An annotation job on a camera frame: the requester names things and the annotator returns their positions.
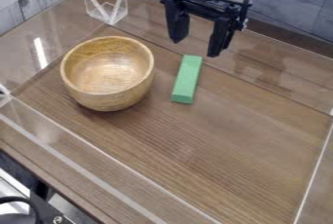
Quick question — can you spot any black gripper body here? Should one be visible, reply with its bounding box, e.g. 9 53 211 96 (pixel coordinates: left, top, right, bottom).
159 0 254 31

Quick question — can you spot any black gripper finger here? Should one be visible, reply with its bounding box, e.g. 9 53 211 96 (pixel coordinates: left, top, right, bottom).
207 18 235 57
165 0 189 43

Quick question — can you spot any green rectangular block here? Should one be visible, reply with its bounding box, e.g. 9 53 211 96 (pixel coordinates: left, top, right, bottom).
171 55 203 104

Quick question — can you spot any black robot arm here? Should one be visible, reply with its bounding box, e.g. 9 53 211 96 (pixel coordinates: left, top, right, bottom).
160 0 252 57

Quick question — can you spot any wooden bowl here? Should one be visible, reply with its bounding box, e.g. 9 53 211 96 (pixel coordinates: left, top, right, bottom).
60 36 155 112

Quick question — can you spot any clear acrylic corner bracket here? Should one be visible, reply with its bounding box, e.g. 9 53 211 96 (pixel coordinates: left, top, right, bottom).
82 0 127 25

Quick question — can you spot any black metal table bracket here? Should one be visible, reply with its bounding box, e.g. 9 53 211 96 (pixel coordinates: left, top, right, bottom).
29 192 76 224

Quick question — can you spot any black cable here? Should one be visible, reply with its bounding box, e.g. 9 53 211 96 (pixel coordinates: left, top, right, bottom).
0 196 42 224

